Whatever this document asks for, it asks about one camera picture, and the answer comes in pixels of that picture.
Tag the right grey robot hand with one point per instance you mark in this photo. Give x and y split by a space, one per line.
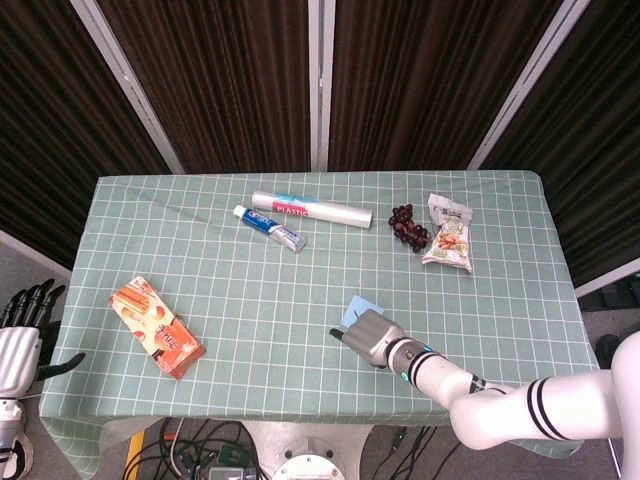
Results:
372 337

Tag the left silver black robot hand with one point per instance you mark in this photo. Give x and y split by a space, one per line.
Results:
17 355

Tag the blue sticky note pad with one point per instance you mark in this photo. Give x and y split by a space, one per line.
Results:
360 306

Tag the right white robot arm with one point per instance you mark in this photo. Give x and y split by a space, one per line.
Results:
500 405

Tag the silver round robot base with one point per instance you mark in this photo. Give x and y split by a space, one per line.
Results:
310 462

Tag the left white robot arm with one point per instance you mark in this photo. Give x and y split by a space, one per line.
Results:
10 430

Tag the green checkered tablecloth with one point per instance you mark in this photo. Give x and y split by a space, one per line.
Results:
275 300

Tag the dark red grape bunch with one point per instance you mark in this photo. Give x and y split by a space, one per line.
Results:
407 227

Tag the nut snack bag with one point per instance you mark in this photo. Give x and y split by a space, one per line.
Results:
450 240

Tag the plastic food wrap roll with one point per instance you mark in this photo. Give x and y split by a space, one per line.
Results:
335 213

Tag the orange biscuit box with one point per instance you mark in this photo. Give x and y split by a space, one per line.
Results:
155 330

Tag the yellow floor tape strip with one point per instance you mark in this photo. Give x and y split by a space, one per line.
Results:
136 450

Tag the blue white toothpaste tube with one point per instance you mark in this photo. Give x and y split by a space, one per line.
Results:
260 222

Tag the green circuit board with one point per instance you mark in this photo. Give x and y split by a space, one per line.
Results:
228 455

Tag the dark brown partition panel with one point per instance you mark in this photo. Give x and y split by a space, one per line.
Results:
60 125
425 85
225 85
600 150

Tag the white partition frame post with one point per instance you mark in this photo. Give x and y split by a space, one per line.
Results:
530 90
320 85
130 90

